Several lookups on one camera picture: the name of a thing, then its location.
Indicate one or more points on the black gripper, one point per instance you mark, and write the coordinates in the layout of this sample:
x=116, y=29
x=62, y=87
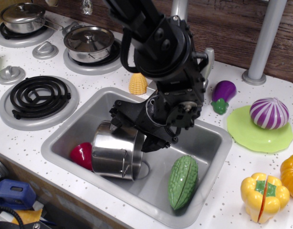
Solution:
x=149, y=118

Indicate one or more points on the stainless steel pot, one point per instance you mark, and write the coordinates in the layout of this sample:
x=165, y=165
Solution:
x=117, y=154

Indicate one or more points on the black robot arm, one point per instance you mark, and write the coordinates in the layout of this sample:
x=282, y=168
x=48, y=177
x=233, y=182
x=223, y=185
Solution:
x=134, y=53

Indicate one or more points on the silver metal sink basin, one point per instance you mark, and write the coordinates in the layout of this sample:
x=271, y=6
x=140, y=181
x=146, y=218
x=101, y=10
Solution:
x=207, y=144

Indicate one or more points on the lidded steel pot middle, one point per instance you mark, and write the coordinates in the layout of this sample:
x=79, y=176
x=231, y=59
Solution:
x=89, y=44

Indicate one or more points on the yellow toy corn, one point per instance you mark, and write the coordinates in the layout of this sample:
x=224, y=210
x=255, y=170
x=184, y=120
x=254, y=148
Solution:
x=138, y=84

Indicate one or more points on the red toy pepper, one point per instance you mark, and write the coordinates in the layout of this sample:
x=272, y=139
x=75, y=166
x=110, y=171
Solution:
x=81, y=155

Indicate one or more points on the green toy bitter gourd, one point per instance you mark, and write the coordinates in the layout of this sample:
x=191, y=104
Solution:
x=182, y=181

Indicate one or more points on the purple toy eggplant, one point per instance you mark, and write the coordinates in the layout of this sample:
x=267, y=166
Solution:
x=223, y=92

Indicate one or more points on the black coil front burner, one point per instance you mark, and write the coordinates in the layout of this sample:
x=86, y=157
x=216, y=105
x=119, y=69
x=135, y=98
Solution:
x=38, y=103

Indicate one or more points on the light green plastic plate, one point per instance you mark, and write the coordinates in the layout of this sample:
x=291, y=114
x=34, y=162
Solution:
x=246, y=133

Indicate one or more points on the grey stove knob upper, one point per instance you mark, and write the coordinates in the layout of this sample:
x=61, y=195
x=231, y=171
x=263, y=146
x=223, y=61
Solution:
x=45, y=51

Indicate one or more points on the grey stove knob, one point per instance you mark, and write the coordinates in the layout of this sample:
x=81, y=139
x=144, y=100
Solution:
x=69, y=28
x=45, y=51
x=11, y=75

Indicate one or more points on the grey stove knob rear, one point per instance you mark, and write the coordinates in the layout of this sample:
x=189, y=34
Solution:
x=69, y=28

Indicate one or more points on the yellow sponge piece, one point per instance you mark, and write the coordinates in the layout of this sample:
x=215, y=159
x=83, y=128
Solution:
x=29, y=216

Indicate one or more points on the silver toy faucet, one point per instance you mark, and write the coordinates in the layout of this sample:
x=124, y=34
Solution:
x=178, y=70

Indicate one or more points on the grey stove knob lower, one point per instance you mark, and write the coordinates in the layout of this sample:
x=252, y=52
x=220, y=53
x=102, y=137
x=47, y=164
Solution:
x=11, y=75

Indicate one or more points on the blue clamp tool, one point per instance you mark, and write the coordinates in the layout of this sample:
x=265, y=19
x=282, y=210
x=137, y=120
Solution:
x=16, y=195

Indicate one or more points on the purple striped toy onion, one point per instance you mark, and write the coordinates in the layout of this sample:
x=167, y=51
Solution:
x=269, y=113

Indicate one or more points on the yellow toy bell pepper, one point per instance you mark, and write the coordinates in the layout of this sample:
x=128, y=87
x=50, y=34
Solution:
x=264, y=196

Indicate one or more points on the orange toy pumpkin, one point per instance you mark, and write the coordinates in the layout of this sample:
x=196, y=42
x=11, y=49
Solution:
x=286, y=171

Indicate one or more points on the lidded steel saucepan back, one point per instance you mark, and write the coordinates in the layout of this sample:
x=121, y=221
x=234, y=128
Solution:
x=26, y=18

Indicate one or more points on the grey vertical pole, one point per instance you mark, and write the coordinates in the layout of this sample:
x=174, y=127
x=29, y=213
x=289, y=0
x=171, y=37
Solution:
x=255, y=74

